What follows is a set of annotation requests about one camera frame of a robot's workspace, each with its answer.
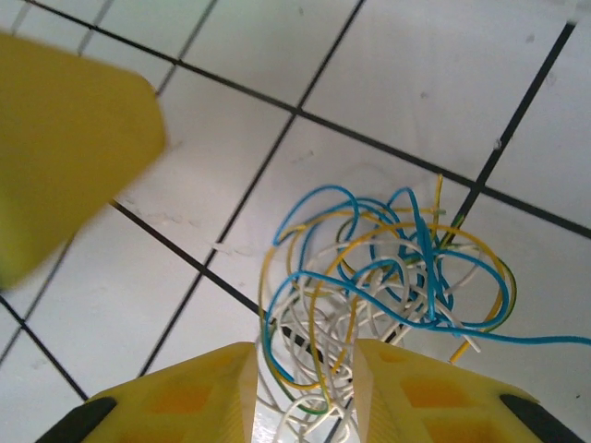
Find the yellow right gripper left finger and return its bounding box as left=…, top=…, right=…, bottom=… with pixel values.
left=39, top=341, right=258, bottom=443

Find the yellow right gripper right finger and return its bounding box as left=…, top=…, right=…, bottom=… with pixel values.
left=353, top=339, right=585, bottom=443

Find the blue cable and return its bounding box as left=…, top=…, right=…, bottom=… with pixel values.
left=265, top=267, right=591, bottom=384
left=274, top=184, right=456, bottom=324

